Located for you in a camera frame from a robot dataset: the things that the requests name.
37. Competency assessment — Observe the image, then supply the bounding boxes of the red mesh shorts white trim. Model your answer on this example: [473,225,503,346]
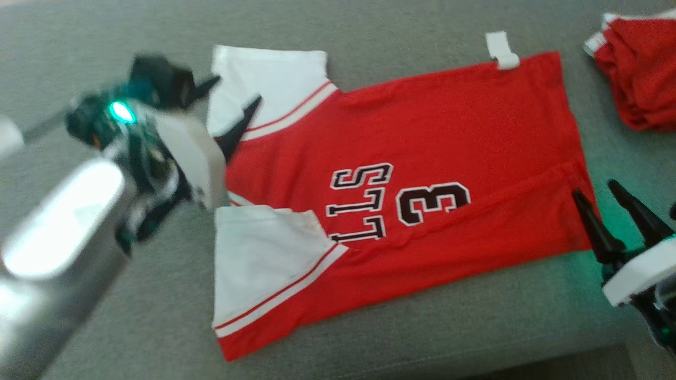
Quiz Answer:
[583,9,676,132]

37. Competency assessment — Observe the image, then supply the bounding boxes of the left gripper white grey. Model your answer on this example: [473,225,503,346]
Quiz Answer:
[66,75,262,254]

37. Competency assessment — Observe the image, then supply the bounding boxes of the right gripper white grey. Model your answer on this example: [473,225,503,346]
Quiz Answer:
[572,179,676,352]

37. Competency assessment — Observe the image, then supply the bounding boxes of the red white numbered jersey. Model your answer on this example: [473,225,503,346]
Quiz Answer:
[206,31,600,363]

